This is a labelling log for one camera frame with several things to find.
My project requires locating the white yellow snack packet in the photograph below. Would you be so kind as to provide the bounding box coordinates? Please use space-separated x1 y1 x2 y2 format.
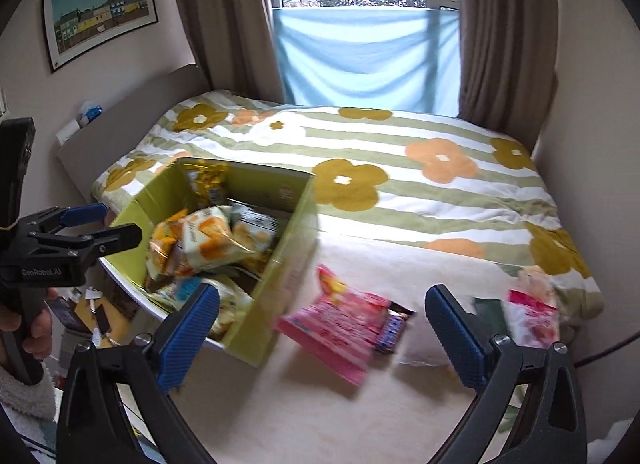
200 277 256 340

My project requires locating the pink white candy packet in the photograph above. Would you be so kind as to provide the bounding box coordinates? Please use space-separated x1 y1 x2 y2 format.
505 268 561 350

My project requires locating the pink snack packet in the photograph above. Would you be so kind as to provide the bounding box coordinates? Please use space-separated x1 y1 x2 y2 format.
276 265 392 386

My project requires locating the purple snack packet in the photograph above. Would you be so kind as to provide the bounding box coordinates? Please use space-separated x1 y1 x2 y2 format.
375 303 416 355

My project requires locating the dark book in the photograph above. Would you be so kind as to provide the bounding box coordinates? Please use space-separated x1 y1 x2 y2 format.
50 297 86 332

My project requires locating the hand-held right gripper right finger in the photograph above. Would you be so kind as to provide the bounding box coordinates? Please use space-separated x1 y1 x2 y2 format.
424 284 589 464

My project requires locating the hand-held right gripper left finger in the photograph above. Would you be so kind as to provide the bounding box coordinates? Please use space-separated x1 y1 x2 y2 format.
56 283 222 464

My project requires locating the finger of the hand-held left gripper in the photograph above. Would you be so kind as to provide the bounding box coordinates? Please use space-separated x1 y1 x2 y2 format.
30 224 143 271
22 203 108 236

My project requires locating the phone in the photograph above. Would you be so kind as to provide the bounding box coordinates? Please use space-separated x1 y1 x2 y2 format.
92 304 113 335

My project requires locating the green cardboard box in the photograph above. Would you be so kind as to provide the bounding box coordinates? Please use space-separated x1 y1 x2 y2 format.
109 157 321 370

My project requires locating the gold yellow snack packet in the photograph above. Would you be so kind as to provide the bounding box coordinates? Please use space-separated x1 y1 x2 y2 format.
184 159 230 210

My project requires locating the orange white bread packet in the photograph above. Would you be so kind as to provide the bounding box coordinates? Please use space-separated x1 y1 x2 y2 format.
181 207 251 272

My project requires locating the light blue cloth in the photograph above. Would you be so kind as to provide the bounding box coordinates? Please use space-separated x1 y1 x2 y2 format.
271 7 461 115

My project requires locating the framed picture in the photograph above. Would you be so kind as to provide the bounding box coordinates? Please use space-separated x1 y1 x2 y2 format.
42 0 160 74

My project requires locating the person's left hand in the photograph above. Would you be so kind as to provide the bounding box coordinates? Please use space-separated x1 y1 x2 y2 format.
0 287 54 371

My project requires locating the grey bed headboard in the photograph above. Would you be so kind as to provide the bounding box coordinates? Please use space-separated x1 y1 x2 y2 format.
55 63 211 205

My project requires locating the floral striped blanket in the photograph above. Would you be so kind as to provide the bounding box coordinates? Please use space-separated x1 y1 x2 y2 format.
91 89 606 325

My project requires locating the brown curtain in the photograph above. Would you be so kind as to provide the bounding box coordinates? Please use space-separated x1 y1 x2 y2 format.
165 0 286 105
455 0 558 142

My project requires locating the small white box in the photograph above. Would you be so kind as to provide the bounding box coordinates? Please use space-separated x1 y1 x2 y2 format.
55 120 81 145

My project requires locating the white table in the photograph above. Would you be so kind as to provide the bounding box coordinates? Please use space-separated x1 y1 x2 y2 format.
102 234 601 464

